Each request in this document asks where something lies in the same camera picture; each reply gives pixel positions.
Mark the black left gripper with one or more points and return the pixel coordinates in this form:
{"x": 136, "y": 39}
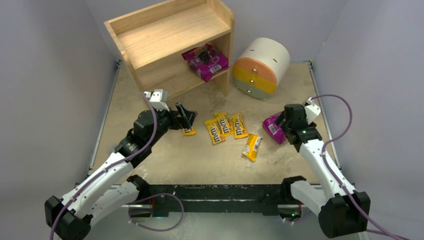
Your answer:
{"x": 177, "y": 117}

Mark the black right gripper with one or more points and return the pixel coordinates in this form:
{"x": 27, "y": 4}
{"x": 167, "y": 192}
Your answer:
{"x": 284, "y": 125}

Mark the yellow m&m bag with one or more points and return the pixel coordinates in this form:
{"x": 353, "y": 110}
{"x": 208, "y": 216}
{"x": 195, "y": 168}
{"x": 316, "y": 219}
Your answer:
{"x": 189, "y": 131}
{"x": 240, "y": 131}
{"x": 225, "y": 123}
{"x": 214, "y": 131}

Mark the purple candy bag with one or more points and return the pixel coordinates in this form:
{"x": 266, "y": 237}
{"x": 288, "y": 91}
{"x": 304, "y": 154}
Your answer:
{"x": 206, "y": 61}
{"x": 273, "y": 130}

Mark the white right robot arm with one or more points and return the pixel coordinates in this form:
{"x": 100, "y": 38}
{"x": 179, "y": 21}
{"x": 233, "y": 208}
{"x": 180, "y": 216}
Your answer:
{"x": 338, "y": 205}

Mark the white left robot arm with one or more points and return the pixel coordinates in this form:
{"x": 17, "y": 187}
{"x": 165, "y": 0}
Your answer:
{"x": 72, "y": 216}

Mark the wooden shelf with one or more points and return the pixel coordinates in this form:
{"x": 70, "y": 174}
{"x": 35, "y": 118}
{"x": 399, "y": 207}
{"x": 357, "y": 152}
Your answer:
{"x": 151, "y": 41}

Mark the yellow M&M bag face down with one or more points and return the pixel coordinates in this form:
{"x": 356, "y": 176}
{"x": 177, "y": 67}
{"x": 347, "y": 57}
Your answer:
{"x": 251, "y": 148}

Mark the round pastel drawer cabinet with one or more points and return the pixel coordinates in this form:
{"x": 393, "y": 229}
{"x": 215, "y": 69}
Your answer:
{"x": 260, "y": 68}

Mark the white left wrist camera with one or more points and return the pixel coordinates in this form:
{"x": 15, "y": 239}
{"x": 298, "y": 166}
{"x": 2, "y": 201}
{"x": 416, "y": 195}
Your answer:
{"x": 157, "y": 99}

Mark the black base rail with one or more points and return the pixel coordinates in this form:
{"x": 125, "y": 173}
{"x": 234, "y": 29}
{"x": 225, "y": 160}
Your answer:
{"x": 265, "y": 199}

